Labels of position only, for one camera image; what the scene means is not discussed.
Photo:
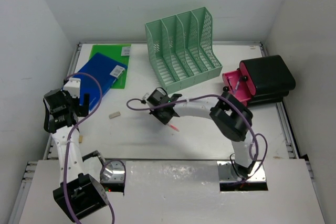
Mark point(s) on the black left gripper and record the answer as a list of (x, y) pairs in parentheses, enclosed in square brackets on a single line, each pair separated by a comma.
[(81, 110)]

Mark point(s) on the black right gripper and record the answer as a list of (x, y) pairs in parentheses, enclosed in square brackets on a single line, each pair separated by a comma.
[(154, 112)]

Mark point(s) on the red pen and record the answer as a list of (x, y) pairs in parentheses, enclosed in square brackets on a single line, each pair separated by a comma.
[(173, 127)]

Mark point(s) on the dark blue pen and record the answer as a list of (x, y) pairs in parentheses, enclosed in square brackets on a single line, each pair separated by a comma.
[(230, 85)]

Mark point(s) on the light blue pen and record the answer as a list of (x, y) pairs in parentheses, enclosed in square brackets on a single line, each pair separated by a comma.
[(237, 85)]

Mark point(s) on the pink drawer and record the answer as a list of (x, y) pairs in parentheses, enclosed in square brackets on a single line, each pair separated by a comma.
[(235, 83)]

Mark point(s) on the black drawer box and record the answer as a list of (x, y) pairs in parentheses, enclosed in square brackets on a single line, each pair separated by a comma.
[(267, 79)]

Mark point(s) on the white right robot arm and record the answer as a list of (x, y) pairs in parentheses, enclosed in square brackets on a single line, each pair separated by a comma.
[(233, 124)]

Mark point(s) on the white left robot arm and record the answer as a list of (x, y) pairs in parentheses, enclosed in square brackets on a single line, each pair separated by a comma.
[(79, 193)]

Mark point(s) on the beige eraser block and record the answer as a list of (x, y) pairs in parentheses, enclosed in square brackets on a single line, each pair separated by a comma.
[(114, 115)]

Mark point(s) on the blue plastic folder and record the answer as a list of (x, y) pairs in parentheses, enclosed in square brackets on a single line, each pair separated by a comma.
[(105, 70)]

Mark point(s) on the green mesh file organizer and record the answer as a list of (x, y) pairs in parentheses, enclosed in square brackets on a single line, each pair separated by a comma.
[(180, 49)]

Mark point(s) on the green plastic folder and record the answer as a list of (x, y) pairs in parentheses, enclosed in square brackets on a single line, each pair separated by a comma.
[(117, 52)]

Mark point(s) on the white front cover board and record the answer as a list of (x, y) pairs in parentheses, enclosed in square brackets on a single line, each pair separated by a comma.
[(188, 192)]

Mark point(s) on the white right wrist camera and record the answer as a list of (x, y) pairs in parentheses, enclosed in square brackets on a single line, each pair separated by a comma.
[(144, 98)]

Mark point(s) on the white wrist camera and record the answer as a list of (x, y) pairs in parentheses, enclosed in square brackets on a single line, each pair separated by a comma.
[(72, 86), (144, 98)]

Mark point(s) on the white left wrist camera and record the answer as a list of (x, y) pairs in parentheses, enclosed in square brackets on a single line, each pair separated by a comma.
[(72, 86)]

